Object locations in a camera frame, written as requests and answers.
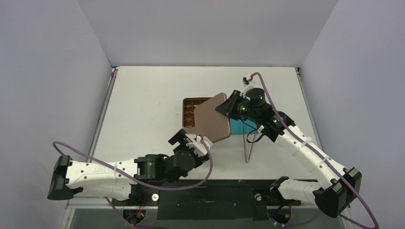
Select gold tin lid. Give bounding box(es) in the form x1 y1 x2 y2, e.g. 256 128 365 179
194 93 231 143

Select gold cookie tin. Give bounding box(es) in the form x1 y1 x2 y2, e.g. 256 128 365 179
181 97 210 134

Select metal tongs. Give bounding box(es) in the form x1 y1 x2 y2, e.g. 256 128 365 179
242 120 256 163

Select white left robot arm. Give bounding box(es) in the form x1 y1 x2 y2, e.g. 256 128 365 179
47 129 213 205

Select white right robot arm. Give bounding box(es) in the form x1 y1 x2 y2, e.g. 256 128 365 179
215 88 362 218

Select teal plastic tray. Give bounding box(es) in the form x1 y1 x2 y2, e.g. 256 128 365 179
230 119 257 135

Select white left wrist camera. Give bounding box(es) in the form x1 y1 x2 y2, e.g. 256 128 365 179
186 135 213 157

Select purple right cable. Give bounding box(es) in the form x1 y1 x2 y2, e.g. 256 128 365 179
248 72 380 229

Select purple cable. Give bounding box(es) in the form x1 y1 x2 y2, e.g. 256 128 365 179
52 135 213 229
248 72 380 229

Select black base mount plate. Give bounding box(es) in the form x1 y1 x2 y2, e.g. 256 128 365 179
112 180 301 220

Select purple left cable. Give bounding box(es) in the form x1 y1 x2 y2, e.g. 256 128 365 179
52 135 213 229

